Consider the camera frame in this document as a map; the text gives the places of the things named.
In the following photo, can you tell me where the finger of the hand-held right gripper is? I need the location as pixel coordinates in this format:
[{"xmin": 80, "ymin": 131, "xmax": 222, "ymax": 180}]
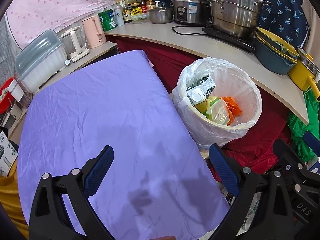
[
  {"xmin": 303, "ymin": 131, "xmax": 320, "ymax": 156},
  {"xmin": 272, "ymin": 138, "xmax": 320, "ymax": 188}
]

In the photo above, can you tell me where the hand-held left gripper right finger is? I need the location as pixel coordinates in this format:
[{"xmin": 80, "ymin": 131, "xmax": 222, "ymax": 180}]
[{"xmin": 209, "ymin": 144, "xmax": 295, "ymax": 240}]

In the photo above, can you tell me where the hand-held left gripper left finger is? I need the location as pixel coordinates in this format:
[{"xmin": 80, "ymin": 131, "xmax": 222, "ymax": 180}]
[{"xmin": 29, "ymin": 145, "xmax": 115, "ymax": 240}]

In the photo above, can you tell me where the orange ridged packet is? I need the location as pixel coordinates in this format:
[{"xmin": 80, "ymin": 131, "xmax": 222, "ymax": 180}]
[{"xmin": 220, "ymin": 96, "xmax": 243, "ymax": 126}]

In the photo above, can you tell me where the white lined trash bin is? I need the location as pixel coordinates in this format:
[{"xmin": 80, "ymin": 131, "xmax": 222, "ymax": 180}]
[{"xmin": 172, "ymin": 57, "xmax": 262, "ymax": 148}]

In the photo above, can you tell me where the green and white carton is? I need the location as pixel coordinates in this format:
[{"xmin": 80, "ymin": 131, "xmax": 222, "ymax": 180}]
[{"xmin": 186, "ymin": 74, "xmax": 216, "ymax": 106}]

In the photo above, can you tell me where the green plastic bag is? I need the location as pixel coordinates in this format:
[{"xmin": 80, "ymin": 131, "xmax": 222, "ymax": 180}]
[{"xmin": 287, "ymin": 90, "xmax": 320, "ymax": 163}]

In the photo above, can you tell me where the dark red curtain cloth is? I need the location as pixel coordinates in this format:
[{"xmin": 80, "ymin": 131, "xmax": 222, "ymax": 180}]
[{"xmin": 105, "ymin": 35, "xmax": 290, "ymax": 175}]

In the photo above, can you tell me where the purple blanket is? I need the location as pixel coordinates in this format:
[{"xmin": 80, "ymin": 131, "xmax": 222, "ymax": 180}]
[{"xmin": 17, "ymin": 50, "xmax": 230, "ymax": 240}]

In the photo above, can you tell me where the yellow colander basin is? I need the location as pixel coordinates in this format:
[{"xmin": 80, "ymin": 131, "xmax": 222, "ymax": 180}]
[
  {"xmin": 256, "ymin": 27, "xmax": 300, "ymax": 60},
  {"xmin": 256, "ymin": 34, "xmax": 298, "ymax": 65}
]

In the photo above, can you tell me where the mustard yellow cloth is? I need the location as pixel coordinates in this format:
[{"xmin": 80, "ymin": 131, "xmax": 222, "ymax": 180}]
[{"xmin": 0, "ymin": 159, "xmax": 29, "ymax": 238}]

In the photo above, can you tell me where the blue plastic basin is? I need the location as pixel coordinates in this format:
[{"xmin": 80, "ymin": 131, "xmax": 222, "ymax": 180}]
[{"xmin": 254, "ymin": 39, "xmax": 297, "ymax": 76}]

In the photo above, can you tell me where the printed cardboard box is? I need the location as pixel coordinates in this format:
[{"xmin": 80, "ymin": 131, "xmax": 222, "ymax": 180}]
[{"xmin": 0, "ymin": 130, "xmax": 18, "ymax": 178}]

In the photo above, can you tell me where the white lidded plastic container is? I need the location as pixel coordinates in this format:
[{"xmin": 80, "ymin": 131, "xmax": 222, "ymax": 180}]
[{"xmin": 9, "ymin": 80, "xmax": 33, "ymax": 105}]

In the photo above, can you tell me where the red plastic basin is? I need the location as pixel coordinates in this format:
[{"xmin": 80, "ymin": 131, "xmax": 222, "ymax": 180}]
[{"xmin": 0, "ymin": 77, "xmax": 17, "ymax": 114}]

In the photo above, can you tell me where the white dish drainer grey lid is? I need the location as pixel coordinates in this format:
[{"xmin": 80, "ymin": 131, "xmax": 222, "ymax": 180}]
[{"xmin": 14, "ymin": 29, "xmax": 68, "ymax": 93}]

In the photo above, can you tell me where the navy floral cloth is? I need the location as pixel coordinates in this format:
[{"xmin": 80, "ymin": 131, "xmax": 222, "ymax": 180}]
[{"xmin": 144, "ymin": 0, "xmax": 310, "ymax": 49}]

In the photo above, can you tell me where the black induction cooktop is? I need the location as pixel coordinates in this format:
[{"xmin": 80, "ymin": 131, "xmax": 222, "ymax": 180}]
[{"xmin": 202, "ymin": 25, "xmax": 258, "ymax": 53}]

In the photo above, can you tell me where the glass electric kettle white base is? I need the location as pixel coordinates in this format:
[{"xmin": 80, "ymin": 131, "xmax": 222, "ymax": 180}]
[{"xmin": 61, "ymin": 27, "xmax": 90, "ymax": 63}]

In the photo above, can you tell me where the pink electric kettle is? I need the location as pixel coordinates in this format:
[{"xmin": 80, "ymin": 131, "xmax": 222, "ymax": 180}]
[{"xmin": 82, "ymin": 14, "xmax": 105, "ymax": 49}]

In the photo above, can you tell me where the large steel steamer pot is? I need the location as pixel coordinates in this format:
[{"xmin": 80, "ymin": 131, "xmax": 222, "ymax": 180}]
[{"xmin": 202, "ymin": 0, "xmax": 273, "ymax": 39}]

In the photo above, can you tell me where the green tin can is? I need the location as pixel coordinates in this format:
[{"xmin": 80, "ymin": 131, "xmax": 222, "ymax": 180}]
[{"xmin": 98, "ymin": 9, "xmax": 118, "ymax": 32}]

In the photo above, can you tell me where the white thermos bottle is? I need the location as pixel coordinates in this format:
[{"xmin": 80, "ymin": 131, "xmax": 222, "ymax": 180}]
[{"xmin": 114, "ymin": 4, "xmax": 125, "ymax": 27}]

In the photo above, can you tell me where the grey crinkled plastic sheet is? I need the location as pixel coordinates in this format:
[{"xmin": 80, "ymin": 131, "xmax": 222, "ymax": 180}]
[{"xmin": 0, "ymin": 17, "xmax": 23, "ymax": 80}]

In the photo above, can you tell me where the clear food container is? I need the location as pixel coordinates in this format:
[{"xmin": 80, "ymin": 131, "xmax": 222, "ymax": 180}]
[{"xmin": 130, "ymin": 14, "xmax": 150, "ymax": 25}]

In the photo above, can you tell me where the sauce bottle white label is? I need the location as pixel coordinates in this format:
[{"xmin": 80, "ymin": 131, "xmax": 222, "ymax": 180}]
[{"xmin": 122, "ymin": 0, "xmax": 132, "ymax": 23}]

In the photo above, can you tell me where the steel rice cooker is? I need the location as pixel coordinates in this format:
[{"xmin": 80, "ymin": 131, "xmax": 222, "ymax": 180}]
[{"xmin": 172, "ymin": 0, "xmax": 212, "ymax": 26}]

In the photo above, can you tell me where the yellow label jar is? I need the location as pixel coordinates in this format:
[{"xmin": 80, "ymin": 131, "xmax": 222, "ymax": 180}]
[{"xmin": 130, "ymin": 4, "xmax": 142, "ymax": 17}]

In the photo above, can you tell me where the small steel pot with lid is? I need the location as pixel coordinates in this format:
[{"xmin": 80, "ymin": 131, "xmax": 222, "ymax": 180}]
[{"xmin": 148, "ymin": 4, "xmax": 174, "ymax": 25}]

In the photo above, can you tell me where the pink dotted cloth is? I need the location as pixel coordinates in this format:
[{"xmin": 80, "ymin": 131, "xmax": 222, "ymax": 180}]
[{"xmin": 5, "ymin": 0, "xmax": 150, "ymax": 50}]

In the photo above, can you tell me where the yellow pot with handle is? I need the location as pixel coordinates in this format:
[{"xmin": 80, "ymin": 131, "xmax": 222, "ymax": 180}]
[{"xmin": 287, "ymin": 47, "xmax": 320, "ymax": 102}]

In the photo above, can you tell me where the black power cord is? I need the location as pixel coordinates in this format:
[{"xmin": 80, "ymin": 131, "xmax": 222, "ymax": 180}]
[{"xmin": 171, "ymin": 25, "xmax": 208, "ymax": 36}]

